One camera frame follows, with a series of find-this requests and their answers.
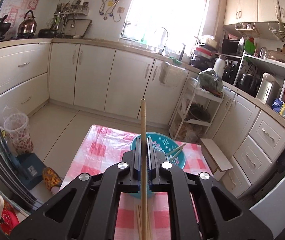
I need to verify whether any floral plastic waste basket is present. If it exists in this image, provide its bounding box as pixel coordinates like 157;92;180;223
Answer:
3;107;34;154

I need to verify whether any blue dustpan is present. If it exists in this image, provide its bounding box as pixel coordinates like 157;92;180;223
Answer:
9;153;46;190

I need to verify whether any white hanging trash bin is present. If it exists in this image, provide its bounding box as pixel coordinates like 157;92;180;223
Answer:
159;62;185;87

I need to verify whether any bamboo chopstick bundle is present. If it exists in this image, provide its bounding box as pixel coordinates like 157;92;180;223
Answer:
136;204;152;240

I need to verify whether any yellow patterned slipper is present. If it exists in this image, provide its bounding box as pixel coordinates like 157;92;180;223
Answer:
42;167;62;191

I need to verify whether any small white step stool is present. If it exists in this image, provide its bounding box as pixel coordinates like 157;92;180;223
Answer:
200;138;233;181

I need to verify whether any kitchen faucet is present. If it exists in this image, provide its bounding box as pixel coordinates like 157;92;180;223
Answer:
158;27;169;55

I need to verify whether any steel whistling kettle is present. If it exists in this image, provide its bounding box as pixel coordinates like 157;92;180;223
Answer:
17;10;37;38

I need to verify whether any single bamboo chopstick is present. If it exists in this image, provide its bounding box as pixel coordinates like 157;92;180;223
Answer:
141;99;147;239

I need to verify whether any white electric water boiler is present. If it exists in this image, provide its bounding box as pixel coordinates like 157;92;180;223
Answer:
256;73;280;107

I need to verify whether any white thermos flask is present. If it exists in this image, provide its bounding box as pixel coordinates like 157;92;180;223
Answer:
213;55;229;78

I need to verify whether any wall utensil rack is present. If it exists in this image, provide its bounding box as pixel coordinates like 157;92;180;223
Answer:
50;0;92;38

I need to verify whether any blue perforated plastic bucket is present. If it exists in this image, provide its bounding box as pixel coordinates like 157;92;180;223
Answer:
127;132;186;200

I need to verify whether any green bag of vegetables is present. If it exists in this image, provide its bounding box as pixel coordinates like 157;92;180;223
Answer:
197;68;223;94

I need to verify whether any pink checkered tablecloth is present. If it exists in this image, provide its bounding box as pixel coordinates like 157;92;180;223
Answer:
62;125;211;239

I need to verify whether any black wok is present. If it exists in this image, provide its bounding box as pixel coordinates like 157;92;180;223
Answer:
0;15;11;41

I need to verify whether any white rolling storage cart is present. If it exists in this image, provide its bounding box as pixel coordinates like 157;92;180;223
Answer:
168;77;224;143

